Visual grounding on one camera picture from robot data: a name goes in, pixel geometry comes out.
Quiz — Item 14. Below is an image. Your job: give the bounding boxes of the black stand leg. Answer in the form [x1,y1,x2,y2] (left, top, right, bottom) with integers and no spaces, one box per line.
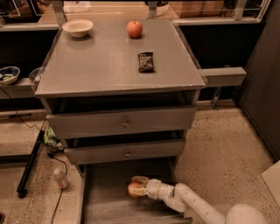
[17,130,45,199]

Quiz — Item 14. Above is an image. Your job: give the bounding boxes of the black cable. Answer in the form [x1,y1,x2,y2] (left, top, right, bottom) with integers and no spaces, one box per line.
[0,87,68,224]

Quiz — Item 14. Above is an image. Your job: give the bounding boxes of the clear plastic bottle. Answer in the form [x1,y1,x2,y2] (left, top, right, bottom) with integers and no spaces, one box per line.
[53,169,68,189]

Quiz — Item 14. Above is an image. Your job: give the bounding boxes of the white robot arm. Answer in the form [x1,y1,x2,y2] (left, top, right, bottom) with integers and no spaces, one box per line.
[128,176,268,224]

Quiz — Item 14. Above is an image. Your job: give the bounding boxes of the dark snack packet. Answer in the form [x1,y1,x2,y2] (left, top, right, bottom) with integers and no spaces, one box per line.
[138,52,154,73]

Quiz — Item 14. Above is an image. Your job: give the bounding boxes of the grey side shelf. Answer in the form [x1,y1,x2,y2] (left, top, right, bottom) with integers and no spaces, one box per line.
[199,67,247,88]

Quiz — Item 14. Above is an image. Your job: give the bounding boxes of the middle grey drawer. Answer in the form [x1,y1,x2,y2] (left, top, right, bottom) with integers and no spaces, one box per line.
[65,139,186,165]

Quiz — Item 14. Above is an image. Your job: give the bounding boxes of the blue patterned bowl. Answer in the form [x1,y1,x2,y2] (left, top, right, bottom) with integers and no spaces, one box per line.
[0,66,20,85]

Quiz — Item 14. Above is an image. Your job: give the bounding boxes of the white bowl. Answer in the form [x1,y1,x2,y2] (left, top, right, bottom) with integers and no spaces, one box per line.
[62,19,94,38]

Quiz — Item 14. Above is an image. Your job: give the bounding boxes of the bottom grey drawer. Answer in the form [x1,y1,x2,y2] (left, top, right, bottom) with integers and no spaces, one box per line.
[79,158,193,224]

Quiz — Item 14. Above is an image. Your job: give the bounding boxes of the orange fruit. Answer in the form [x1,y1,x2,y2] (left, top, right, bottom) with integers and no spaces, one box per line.
[128,182,142,197]

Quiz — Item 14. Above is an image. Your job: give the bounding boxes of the top grey drawer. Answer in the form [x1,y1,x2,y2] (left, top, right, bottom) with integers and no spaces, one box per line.
[47,106,196,139]

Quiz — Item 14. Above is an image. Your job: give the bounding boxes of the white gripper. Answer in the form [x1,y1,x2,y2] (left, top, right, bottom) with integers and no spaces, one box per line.
[128,176,162,200]

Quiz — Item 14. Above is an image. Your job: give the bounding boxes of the green snack bag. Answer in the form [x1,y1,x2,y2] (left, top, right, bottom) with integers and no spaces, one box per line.
[44,127,64,153]

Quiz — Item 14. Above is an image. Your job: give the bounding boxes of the red apple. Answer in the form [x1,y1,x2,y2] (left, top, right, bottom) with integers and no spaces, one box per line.
[126,20,143,39]

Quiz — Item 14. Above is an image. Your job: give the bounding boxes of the grey drawer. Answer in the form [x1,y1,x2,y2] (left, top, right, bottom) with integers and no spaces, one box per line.
[79,158,193,224]
[65,139,186,165]
[47,106,196,139]

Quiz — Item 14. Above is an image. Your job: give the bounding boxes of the clear glass bowl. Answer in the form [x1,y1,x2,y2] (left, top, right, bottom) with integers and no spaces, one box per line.
[29,67,46,82]

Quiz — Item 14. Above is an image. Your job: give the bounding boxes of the grey drawer cabinet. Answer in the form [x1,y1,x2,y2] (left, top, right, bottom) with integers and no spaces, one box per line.
[34,18,207,176]

